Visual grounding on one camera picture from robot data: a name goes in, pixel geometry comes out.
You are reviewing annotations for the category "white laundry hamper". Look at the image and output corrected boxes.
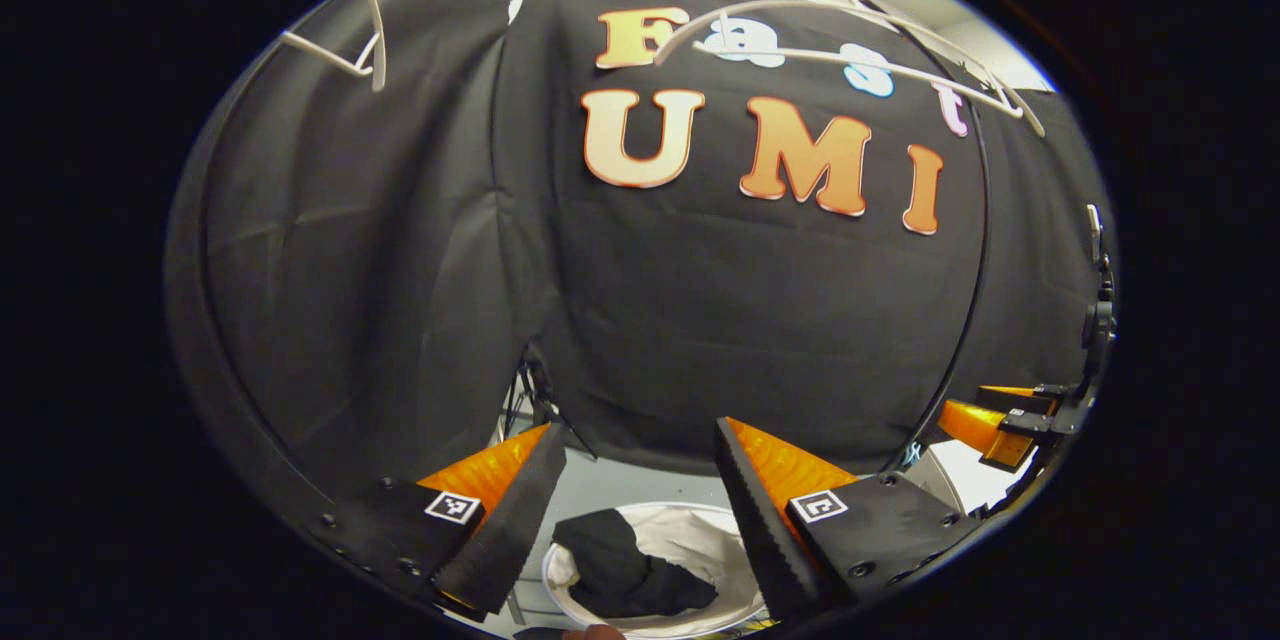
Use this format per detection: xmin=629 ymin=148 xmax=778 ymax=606
xmin=540 ymin=502 xmax=776 ymax=639

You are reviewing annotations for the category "black backdrop cloth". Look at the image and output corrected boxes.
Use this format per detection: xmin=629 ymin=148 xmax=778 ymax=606
xmin=165 ymin=0 xmax=1116 ymax=511

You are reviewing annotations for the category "white plastic clothes hanger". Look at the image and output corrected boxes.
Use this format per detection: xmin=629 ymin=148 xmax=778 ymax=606
xmin=655 ymin=0 xmax=1046 ymax=139

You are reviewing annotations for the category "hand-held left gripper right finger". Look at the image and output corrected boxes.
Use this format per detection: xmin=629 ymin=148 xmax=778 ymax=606
xmin=714 ymin=416 xmax=991 ymax=621

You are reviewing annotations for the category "black knit garment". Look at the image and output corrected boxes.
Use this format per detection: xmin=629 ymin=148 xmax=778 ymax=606
xmin=553 ymin=508 xmax=719 ymax=619

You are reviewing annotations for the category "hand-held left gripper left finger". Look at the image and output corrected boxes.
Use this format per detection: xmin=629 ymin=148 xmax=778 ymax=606
xmin=300 ymin=422 xmax=568 ymax=621

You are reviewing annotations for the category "white empty plastic hanger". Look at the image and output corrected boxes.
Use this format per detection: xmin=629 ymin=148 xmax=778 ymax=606
xmin=280 ymin=0 xmax=389 ymax=93

